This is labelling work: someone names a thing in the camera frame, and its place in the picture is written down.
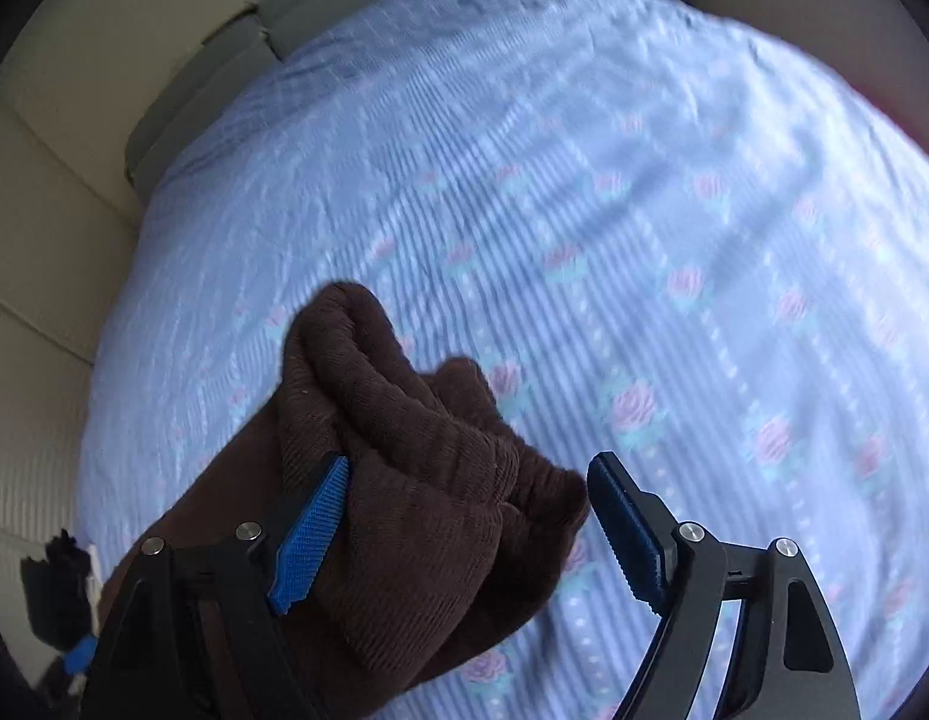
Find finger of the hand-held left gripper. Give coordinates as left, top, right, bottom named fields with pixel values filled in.
left=29, top=529, right=104, bottom=691

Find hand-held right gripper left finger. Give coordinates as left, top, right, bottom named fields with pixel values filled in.
left=84, top=454, right=351, bottom=720

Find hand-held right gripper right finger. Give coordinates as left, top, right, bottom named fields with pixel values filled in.
left=586, top=451, right=864, bottom=720

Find brown pants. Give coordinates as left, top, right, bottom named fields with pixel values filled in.
left=98, top=281, right=592, bottom=720

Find blue floral bed sheet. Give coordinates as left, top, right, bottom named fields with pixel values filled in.
left=77, top=0, right=929, bottom=720

